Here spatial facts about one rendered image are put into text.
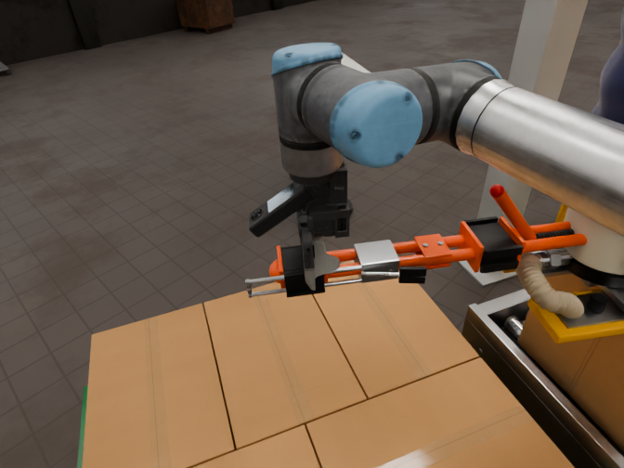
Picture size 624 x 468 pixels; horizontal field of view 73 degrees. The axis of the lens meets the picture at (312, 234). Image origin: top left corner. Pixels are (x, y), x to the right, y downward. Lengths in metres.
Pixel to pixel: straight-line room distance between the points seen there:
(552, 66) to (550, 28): 0.16
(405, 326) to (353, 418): 0.39
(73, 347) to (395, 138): 2.25
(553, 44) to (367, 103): 1.69
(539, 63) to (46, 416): 2.59
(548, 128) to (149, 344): 1.40
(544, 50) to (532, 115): 1.59
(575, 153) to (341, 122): 0.22
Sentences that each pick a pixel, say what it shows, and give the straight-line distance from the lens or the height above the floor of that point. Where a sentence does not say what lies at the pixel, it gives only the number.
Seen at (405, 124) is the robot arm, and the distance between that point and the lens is 0.47.
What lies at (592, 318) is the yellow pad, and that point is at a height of 1.08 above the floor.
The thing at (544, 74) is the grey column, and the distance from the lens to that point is 2.11.
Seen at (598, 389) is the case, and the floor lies 0.66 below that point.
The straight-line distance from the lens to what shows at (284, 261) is 0.73.
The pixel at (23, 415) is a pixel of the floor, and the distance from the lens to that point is 2.39.
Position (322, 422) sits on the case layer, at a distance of 1.30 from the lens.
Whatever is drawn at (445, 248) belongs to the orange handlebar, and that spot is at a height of 1.20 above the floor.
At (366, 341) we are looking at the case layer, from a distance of 1.47.
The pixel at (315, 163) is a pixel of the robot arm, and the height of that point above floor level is 1.42.
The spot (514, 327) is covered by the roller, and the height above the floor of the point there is 0.54.
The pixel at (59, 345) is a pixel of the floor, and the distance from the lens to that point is 2.59.
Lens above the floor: 1.68
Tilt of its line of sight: 37 degrees down
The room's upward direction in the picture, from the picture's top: 4 degrees counter-clockwise
